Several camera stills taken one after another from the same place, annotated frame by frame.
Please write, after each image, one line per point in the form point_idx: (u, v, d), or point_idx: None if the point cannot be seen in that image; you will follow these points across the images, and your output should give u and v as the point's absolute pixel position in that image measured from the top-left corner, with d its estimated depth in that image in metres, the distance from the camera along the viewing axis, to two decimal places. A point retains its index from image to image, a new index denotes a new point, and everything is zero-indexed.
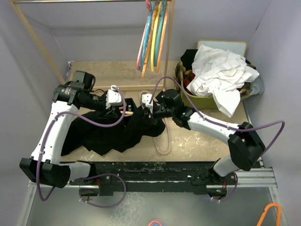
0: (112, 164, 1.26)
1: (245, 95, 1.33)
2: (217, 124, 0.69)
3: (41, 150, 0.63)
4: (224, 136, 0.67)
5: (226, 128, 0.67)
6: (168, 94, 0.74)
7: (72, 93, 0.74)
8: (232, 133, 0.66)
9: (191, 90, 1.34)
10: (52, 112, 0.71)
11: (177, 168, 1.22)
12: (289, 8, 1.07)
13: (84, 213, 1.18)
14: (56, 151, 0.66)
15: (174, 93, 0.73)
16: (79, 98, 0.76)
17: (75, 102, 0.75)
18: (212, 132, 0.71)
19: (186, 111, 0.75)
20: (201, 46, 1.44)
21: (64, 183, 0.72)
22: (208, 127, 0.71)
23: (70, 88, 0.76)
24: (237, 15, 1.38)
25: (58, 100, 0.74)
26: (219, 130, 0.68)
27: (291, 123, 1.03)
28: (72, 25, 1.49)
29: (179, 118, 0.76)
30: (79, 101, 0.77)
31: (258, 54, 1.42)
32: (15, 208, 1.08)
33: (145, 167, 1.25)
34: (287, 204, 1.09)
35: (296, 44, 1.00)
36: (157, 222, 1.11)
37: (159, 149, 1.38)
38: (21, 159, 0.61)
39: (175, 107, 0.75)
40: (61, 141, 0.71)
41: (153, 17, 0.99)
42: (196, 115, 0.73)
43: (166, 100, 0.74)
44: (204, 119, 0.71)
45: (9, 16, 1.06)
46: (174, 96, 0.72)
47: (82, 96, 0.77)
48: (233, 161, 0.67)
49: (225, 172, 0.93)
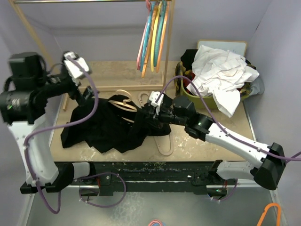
0: (112, 164, 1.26)
1: (245, 95, 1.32)
2: (244, 144, 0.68)
3: (35, 179, 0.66)
4: (254, 158, 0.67)
5: (256, 150, 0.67)
6: (179, 103, 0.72)
7: (26, 108, 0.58)
8: (263, 156, 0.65)
9: (191, 90, 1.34)
10: (18, 137, 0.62)
11: (177, 168, 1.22)
12: (289, 8, 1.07)
13: (84, 213, 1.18)
14: (49, 171, 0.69)
15: (186, 102, 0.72)
16: (36, 105, 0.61)
17: (36, 113, 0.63)
18: (238, 150, 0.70)
19: (202, 121, 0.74)
20: (201, 46, 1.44)
21: (72, 177, 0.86)
22: (234, 145, 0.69)
23: (17, 98, 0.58)
24: (237, 15, 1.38)
25: (13, 122, 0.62)
26: (248, 151, 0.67)
27: (291, 123, 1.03)
28: (71, 25, 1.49)
29: (192, 127, 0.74)
30: (38, 107, 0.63)
31: (258, 54, 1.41)
32: (15, 208, 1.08)
33: (145, 167, 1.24)
34: (287, 204, 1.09)
35: (297, 45, 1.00)
36: (157, 222, 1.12)
37: (162, 149, 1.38)
38: (20, 189, 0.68)
39: (188, 116, 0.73)
40: (47, 157, 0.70)
41: (153, 17, 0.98)
42: (217, 129, 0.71)
43: (178, 109, 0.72)
44: (228, 135, 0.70)
45: (9, 16, 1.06)
46: (186, 105, 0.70)
47: (40, 100, 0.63)
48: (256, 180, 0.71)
49: (226, 174, 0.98)
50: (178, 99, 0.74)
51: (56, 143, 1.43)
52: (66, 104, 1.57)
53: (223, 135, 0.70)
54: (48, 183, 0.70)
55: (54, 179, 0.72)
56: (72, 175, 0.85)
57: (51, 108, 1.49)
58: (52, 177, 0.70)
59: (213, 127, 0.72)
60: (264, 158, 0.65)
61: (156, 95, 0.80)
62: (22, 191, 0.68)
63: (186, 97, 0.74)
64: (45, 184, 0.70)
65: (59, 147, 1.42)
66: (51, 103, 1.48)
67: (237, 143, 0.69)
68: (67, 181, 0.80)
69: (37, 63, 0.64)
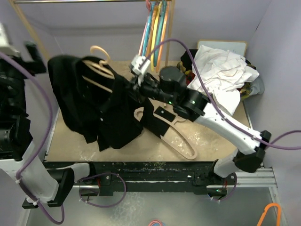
0: (112, 164, 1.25)
1: (245, 95, 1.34)
2: (240, 131, 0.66)
3: (35, 200, 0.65)
4: (246, 145, 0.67)
5: (250, 137, 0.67)
6: (169, 76, 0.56)
7: (7, 146, 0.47)
8: (255, 144, 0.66)
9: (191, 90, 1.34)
10: (7, 171, 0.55)
11: (177, 168, 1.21)
12: (289, 8, 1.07)
13: (84, 213, 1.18)
14: (48, 190, 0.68)
15: (179, 74, 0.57)
16: (19, 140, 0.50)
17: (20, 141, 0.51)
18: (232, 136, 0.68)
19: (195, 99, 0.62)
20: (201, 46, 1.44)
21: (73, 181, 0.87)
22: (230, 132, 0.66)
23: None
24: (237, 15, 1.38)
25: None
26: (242, 138, 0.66)
27: (291, 123, 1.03)
28: (71, 25, 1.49)
29: (183, 106, 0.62)
30: (23, 136, 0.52)
31: (258, 54, 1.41)
32: (15, 208, 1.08)
33: (145, 167, 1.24)
34: (287, 203, 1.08)
35: (297, 45, 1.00)
36: (157, 222, 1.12)
37: (184, 154, 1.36)
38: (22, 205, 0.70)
39: (178, 93, 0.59)
40: (44, 176, 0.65)
41: (153, 17, 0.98)
42: (213, 111, 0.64)
43: (168, 84, 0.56)
44: (225, 120, 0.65)
45: (9, 16, 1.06)
46: (178, 78, 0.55)
47: (22, 130, 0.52)
48: (241, 165, 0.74)
49: (225, 173, 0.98)
50: (166, 70, 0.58)
51: (57, 143, 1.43)
52: None
53: (219, 118, 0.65)
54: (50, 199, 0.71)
55: (55, 194, 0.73)
56: (72, 180, 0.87)
57: None
58: (52, 194, 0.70)
59: (208, 108, 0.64)
60: (257, 147, 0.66)
61: (139, 60, 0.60)
62: (24, 207, 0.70)
63: (174, 68, 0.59)
64: (46, 200, 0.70)
65: (59, 147, 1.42)
66: None
67: (232, 129, 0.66)
68: (68, 188, 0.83)
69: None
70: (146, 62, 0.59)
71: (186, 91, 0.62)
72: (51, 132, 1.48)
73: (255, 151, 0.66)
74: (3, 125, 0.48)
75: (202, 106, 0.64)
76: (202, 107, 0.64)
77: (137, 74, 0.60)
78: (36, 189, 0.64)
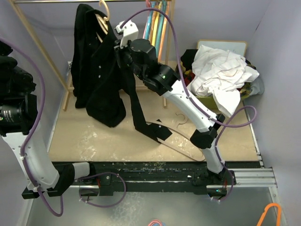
0: (112, 164, 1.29)
1: (245, 95, 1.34)
2: (199, 111, 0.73)
3: (36, 185, 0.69)
4: (202, 123, 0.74)
5: (207, 118, 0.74)
6: (139, 47, 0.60)
7: (19, 118, 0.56)
8: (210, 124, 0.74)
9: (192, 90, 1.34)
10: (13, 147, 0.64)
11: (177, 168, 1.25)
12: (289, 8, 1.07)
13: (84, 213, 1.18)
14: (49, 177, 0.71)
15: (148, 47, 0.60)
16: (29, 114, 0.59)
17: (28, 119, 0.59)
18: (191, 115, 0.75)
19: (166, 74, 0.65)
20: (201, 46, 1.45)
21: (73, 179, 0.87)
22: (191, 110, 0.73)
23: (6, 108, 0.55)
24: (237, 14, 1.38)
25: (9, 132, 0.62)
26: (201, 117, 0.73)
27: (291, 123, 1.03)
28: (71, 25, 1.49)
29: (153, 79, 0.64)
30: (32, 116, 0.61)
31: (258, 54, 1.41)
32: (15, 208, 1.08)
33: (144, 167, 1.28)
34: (287, 203, 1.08)
35: (296, 45, 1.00)
36: (157, 222, 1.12)
37: (193, 156, 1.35)
38: (22, 194, 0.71)
39: (148, 65, 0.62)
40: (47, 161, 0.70)
41: (153, 17, 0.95)
42: (180, 88, 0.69)
43: (137, 54, 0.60)
44: (188, 98, 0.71)
45: (9, 16, 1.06)
46: (147, 50, 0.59)
47: (31, 105, 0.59)
48: (195, 140, 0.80)
49: (218, 166, 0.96)
50: (138, 42, 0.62)
51: (57, 143, 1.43)
52: (66, 104, 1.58)
53: (184, 97, 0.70)
54: (50, 188, 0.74)
55: (56, 183, 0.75)
56: (73, 175, 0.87)
57: (51, 109, 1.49)
58: (53, 181, 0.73)
59: (175, 84, 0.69)
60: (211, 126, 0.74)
61: (129, 25, 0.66)
62: (24, 197, 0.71)
63: (147, 41, 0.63)
64: (46, 188, 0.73)
65: (59, 147, 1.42)
66: (51, 103, 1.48)
67: (192, 108, 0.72)
68: (68, 182, 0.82)
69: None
70: (130, 28, 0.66)
71: (157, 65, 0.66)
72: (51, 132, 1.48)
73: (208, 130, 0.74)
74: (14, 103, 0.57)
75: (172, 82, 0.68)
76: (172, 83, 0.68)
77: (119, 33, 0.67)
78: (38, 172, 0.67)
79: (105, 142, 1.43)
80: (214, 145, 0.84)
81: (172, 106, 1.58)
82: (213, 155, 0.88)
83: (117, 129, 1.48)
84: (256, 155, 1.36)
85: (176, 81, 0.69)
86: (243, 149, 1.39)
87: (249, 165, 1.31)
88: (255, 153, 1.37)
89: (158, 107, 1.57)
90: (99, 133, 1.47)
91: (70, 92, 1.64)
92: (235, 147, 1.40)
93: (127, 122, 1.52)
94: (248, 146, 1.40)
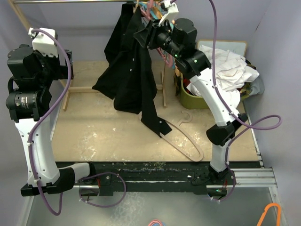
0: (112, 164, 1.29)
1: (244, 95, 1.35)
2: (222, 102, 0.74)
3: (36, 178, 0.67)
4: (221, 117, 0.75)
5: (228, 112, 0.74)
6: (180, 27, 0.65)
7: (34, 106, 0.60)
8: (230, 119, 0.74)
9: (191, 90, 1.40)
10: (23, 134, 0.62)
11: (177, 169, 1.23)
12: (289, 8, 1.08)
13: (85, 213, 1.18)
14: (50, 170, 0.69)
15: (189, 28, 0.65)
16: (43, 103, 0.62)
17: (41, 109, 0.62)
18: (212, 107, 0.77)
19: (198, 59, 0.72)
20: (201, 47, 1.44)
21: (74, 180, 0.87)
22: (214, 100, 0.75)
23: (24, 96, 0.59)
24: (236, 13, 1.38)
25: (20, 119, 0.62)
26: (221, 110, 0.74)
27: (292, 122, 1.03)
28: (70, 24, 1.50)
29: (185, 61, 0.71)
30: (45, 105, 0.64)
31: (258, 54, 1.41)
32: (15, 209, 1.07)
33: (145, 167, 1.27)
34: (287, 203, 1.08)
35: (296, 44, 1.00)
36: (157, 222, 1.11)
37: (192, 156, 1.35)
38: (20, 189, 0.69)
39: (185, 46, 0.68)
40: (49, 153, 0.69)
41: None
42: (208, 76, 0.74)
43: (178, 33, 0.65)
44: (214, 88, 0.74)
45: (7, 15, 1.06)
46: (188, 31, 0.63)
47: (46, 96, 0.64)
48: (211, 135, 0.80)
49: (221, 166, 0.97)
50: (182, 22, 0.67)
51: (56, 143, 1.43)
52: (66, 104, 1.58)
53: (210, 85, 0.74)
54: (50, 183, 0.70)
55: (56, 178, 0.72)
56: (73, 177, 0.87)
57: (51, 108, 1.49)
58: (53, 177, 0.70)
59: (205, 71, 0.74)
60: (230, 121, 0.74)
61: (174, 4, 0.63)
62: (22, 193, 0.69)
63: (190, 23, 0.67)
64: (46, 183, 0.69)
65: (59, 146, 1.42)
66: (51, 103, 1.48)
67: (215, 98, 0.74)
68: (68, 184, 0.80)
69: (33, 54, 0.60)
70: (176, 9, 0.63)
71: (193, 49, 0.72)
72: (51, 132, 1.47)
73: (226, 125, 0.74)
74: (31, 91, 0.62)
75: (202, 68, 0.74)
76: (203, 68, 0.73)
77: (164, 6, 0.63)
78: (42, 162, 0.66)
79: (104, 142, 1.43)
80: (227, 145, 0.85)
81: (172, 106, 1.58)
82: (222, 153, 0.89)
83: (117, 129, 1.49)
84: (256, 155, 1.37)
85: (207, 68, 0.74)
86: (244, 149, 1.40)
87: (249, 165, 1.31)
88: (255, 153, 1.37)
89: (158, 107, 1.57)
90: (99, 133, 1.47)
91: (70, 92, 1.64)
92: (236, 147, 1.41)
93: (127, 122, 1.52)
94: (248, 146, 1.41)
